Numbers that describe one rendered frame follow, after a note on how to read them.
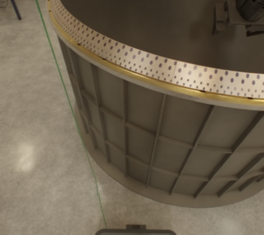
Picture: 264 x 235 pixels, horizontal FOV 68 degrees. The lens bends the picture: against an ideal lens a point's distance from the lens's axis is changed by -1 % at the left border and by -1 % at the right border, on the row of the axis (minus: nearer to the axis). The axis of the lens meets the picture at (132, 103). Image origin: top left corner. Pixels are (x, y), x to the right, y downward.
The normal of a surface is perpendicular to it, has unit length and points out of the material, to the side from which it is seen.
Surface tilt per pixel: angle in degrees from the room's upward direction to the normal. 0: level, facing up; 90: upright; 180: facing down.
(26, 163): 0
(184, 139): 90
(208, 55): 62
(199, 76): 43
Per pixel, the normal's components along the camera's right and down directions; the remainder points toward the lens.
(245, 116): -0.07, 0.75
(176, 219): 0.01, -0.66
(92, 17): -0.62, 0.15
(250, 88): -0.07, 0.02
